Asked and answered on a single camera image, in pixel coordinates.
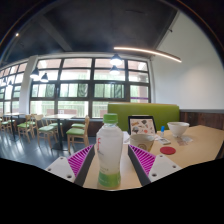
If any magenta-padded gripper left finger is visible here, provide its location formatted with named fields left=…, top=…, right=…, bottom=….
left=44, top=143, right=98, bottom=188

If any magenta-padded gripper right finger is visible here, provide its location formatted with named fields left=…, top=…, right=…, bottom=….
left=127, top=143, right=183, bottom=188

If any white green-capped drink bottle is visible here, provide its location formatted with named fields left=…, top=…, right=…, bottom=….
left=95, top=113, right=125, bottom=190

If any flat round red coaster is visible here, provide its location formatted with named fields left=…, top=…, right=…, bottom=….
left=159, top=145, right=177, bottom=156

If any clear plastic wrapper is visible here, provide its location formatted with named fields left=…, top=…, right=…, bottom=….
left=176, top=135, right=194, bottom=146

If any group of green-seated wooden chairs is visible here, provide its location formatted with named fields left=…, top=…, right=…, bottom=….
left=0, top=113, right=91, bottom=154

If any white ceramic bowl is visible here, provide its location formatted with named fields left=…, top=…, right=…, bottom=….
left=166, top=121, right=191, bottom=138

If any black-framed picture stand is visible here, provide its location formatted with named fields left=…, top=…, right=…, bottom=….
left=127, top=115, right=158, bottom=136

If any white paper sheet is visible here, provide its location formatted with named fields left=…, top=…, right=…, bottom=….
left=122, top=130, right=133, bottom=145

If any light wooden dining table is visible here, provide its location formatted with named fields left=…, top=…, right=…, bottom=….
left=44, top=113, right=78, bottom=151

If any green upholstered bench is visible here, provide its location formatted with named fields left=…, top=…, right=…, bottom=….
left=107, top=102, right=181, bottom=132

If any large black-framed window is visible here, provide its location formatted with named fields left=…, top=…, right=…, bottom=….
left=0, top=56, right=152, bottom=119

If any long curved ceiling light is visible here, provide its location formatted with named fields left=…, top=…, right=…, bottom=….
left=113, top=46, right=183, bottom=64

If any group of pendant lamps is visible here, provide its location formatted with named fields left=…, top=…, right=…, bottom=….
left=4, top=52, right=124, bottom=88

